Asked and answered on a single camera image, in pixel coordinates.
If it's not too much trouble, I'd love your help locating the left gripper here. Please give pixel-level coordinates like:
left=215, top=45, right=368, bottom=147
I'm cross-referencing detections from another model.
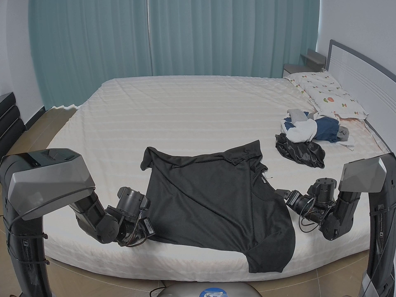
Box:
left=119, top=217, right=155, bottom=247

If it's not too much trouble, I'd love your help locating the grey bedside table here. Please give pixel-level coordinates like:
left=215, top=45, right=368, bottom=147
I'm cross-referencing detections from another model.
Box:
left=283, top=49, right=327, bottom=79

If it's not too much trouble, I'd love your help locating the black T-shirt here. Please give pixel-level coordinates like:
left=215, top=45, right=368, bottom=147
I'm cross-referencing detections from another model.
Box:
left=140, top=139, right=296, bottom=274

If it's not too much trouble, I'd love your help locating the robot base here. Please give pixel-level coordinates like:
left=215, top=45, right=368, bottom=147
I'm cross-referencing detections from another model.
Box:
left=156, top=283, right=262, bottom=297

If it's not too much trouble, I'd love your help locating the blue-green curtain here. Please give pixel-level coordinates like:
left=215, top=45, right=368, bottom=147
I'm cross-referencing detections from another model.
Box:
left=148, top=0, right=321, bottom=80
left=29, top=0, right=153, bottom=111

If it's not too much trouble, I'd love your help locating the bed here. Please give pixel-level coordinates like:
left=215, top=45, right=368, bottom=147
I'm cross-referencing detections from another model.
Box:
left=42, top=39, right=396, bottom=284

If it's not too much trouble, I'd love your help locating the white printed pillow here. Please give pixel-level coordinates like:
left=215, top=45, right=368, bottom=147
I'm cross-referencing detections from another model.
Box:
left=285, top=71, right=369, bottom=120

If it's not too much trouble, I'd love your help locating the black shiny garment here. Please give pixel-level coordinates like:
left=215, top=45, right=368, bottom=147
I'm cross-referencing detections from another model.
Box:
left=275, top=133, right=326, bottom=169

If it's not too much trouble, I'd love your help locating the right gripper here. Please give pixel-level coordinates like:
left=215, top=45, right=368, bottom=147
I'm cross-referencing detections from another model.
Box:
left=286, top=190, right=310, bottom=211

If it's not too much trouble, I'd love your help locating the black chest of drawers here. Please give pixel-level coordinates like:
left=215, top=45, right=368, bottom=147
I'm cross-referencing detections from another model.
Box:
left=0, top=92, right=26, bottom=163

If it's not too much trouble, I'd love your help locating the pile of clothes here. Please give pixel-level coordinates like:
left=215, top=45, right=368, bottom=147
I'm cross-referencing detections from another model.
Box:
left=280, top=108, right=356, bottom=149

